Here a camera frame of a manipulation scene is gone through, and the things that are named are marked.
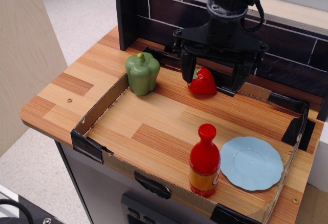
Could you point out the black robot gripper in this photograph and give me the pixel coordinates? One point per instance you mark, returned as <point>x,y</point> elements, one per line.
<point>223,39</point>

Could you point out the red hot sauce bottle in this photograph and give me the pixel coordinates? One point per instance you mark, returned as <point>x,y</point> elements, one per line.
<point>204,163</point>

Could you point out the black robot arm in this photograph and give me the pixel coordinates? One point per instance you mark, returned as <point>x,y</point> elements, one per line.
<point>254,16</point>

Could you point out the cardboard fence with black tape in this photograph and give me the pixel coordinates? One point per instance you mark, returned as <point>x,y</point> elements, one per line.
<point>140,146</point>

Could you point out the red toy strawberry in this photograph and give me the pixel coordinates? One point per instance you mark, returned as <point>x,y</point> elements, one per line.
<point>203,82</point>

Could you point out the green toy bell pepper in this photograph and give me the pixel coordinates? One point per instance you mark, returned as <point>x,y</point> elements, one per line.
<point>142,70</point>

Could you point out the dark tile backsplash panel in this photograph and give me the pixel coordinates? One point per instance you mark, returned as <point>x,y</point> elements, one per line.
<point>296,60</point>

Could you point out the light blue plastic plate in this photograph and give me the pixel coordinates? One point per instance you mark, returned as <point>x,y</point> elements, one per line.
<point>251,163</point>

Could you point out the grey control panel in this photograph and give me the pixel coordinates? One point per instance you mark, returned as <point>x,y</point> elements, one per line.
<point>136,212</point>

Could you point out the light plywood panel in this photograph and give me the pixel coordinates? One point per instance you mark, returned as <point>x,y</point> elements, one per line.
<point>30,58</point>

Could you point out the black base with cable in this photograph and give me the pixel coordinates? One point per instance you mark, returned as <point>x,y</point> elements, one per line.
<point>21,210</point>

